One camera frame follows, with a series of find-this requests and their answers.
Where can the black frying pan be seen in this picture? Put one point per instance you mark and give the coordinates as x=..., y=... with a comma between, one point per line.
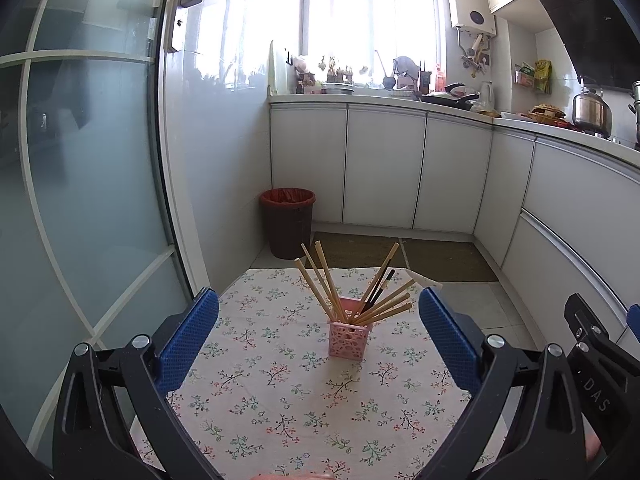
x=450, y=101

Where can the white thermos jug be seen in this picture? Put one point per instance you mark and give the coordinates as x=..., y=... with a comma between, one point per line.
x=487, y=97

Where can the white cutting board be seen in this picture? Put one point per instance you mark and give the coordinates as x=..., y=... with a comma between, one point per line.
x=278, y=70

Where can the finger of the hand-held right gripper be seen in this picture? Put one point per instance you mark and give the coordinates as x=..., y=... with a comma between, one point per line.
x=635, y=321
x=597, y=325

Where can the bright kitchen window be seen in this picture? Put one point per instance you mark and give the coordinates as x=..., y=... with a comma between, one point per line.
x=340, y=10

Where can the stainless steel steamer pot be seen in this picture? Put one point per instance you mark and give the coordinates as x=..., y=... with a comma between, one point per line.
x=636, y=115

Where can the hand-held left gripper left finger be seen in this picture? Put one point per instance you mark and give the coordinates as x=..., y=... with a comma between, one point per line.
x=192, y=340

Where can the frosted glass door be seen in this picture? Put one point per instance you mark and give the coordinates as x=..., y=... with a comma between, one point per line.
x=100, y=160

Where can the brown trash bin red liner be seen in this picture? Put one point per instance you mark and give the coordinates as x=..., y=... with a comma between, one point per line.
x=287, y=225

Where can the bundle of wooden chopsticks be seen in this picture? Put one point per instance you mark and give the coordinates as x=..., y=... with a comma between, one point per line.
x=327, y=271

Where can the black knife block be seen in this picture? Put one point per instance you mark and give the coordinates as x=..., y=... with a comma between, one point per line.
x=425, y=80

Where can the yellow snack packet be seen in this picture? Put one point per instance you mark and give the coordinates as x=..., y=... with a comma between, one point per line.
x=543, y=76

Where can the red bottle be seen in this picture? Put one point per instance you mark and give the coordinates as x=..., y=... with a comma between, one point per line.
x=440, y=80

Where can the floral tablecloth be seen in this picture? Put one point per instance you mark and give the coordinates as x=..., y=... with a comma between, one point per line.
x=300, y=400

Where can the grey crumpled bag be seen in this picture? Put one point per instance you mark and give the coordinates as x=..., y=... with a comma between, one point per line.
x=406, y=66

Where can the stainless steel kettle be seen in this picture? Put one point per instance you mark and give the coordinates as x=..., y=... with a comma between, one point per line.
x=591, y=112

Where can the white water heater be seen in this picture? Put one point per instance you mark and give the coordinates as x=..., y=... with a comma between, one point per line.
x=470, y=0

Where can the pink perforated utensil holder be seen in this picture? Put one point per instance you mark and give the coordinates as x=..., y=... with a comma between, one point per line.
x=350, y=342

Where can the black range hood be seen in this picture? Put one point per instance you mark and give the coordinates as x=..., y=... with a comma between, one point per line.
x=590, y=20

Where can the brown floor mat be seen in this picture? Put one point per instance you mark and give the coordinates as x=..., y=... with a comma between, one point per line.
x=450, y=260
x=350, y=250

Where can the white cabinet drawer front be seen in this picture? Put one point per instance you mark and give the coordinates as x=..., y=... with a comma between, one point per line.
x=580, y=195
x=550, y=270

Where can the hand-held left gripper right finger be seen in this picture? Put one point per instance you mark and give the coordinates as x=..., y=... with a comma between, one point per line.
x=445, y=340

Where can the person's right hand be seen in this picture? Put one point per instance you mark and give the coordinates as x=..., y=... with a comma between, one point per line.
x=593, y=447

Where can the white cabinet door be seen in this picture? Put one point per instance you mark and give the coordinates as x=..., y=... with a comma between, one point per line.
x=307, y=160
x=382, y=165
x=502, y=195
x=452, y=170

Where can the black chopstick with gold band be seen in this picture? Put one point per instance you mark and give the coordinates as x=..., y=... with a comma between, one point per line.
x=376, y=290
x=387, y=280

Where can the woven basket of food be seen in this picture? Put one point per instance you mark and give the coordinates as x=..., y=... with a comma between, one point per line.
x=549, y=114

